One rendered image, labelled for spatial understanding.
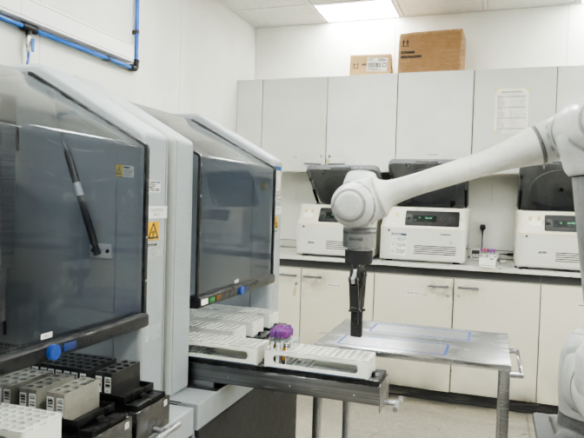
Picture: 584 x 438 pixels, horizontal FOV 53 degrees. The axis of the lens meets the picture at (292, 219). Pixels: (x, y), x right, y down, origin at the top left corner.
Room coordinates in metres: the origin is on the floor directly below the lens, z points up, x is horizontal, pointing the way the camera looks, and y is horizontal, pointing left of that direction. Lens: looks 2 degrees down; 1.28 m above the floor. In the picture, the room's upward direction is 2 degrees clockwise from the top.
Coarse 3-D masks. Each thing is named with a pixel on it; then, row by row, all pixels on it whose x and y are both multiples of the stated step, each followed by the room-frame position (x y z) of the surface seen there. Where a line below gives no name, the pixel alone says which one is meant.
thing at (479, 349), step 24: (336, 336) 1.97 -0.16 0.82; (384, 336) 1.99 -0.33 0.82; (408, 336) 2.00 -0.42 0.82; (432, 336) 2.01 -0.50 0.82; (456, 336) 2.02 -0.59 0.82; (480, 336) 2.03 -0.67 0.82; (504, 336) 2.04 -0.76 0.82; (408, 360) 1.77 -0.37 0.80; (432, 360) 1.74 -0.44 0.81; (456, 360) 1.72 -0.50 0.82; (480, 360) 1.72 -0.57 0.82; (504, 360) 1.73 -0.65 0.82; (504, 384) 1.68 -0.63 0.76; (504, 408) 1.68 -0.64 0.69; (312, 432) 1.87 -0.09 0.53; (504, 432) 1.68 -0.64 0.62
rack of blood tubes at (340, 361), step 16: (272, 352) 1.60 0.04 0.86; (288, 352) 1.58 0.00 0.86; (304, 352) 1.59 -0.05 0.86; (320, 352) 1.59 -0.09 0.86; (336, 352) 1.59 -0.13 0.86; (352, 352) 1.60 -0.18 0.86; (368, 352) 1.60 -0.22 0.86; (304, 368) 1.56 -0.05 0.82; (320, 368) 1.62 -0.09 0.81; (336, 368) 1.63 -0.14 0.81; (352, 368) 1.62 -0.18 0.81; (368, 368) 1.51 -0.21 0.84
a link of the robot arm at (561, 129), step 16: (560, 112) 1.32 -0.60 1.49; (576, 112) 1.22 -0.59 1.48; (560, 128) 1.29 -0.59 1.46; (576, 128) 1.22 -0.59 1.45; (560, 144) 1.30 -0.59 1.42; (576, 144) 1.24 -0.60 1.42; (576, 160) 1.26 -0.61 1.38; (576, 176) 1.28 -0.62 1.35; (576, 192) 1.29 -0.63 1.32; (576, 208) 1.29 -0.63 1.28; (576, 224) 1.30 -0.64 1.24; (576, 352) 1.30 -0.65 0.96; (576, 368) 1.30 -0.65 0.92; (576, 384) 1.30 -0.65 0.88; (576, 400) 1.31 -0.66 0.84
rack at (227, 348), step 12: (192, 336) 1.72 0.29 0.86; (204, 336) 1.73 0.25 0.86; (216, 336) 1.74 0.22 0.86; (228, 336) 1.74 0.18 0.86; (192, 348) 1.72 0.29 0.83; (204, 348) 1.73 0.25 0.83; (216, 348) 1.76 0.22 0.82; (228, 348) 1.64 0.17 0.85; (240, 348) 1.63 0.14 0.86; (252, 348) 1.62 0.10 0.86; (228, 360) 1.64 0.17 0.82; (240, 360) 1.63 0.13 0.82; (252, 360) 1.62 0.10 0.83
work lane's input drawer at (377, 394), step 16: (192, 368) 1.66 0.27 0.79; (208, 368) 1.64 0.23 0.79; (224, 368) 1.63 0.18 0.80; (240, 368) 1.61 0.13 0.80; (256, 368) 1.60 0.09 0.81; (272, 368) 1.59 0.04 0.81; (240, 384) 1.61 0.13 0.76; (256, 384) 1.59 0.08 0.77; (272, 384) 1.58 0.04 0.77; (288, 384) 1.56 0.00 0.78; (304, 384) 1.55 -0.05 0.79; (320, 384) 1.53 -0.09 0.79; (336, 384) 1.52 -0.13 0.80; (352, 384) 1.50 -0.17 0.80; (368, 384) 1.50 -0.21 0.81; (384, 384) 1.54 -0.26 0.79; (352, 400) 1.50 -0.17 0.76; (368, 400) 1.49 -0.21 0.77; (384, 400) 1.54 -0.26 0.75; (400, 400) 1.54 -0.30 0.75
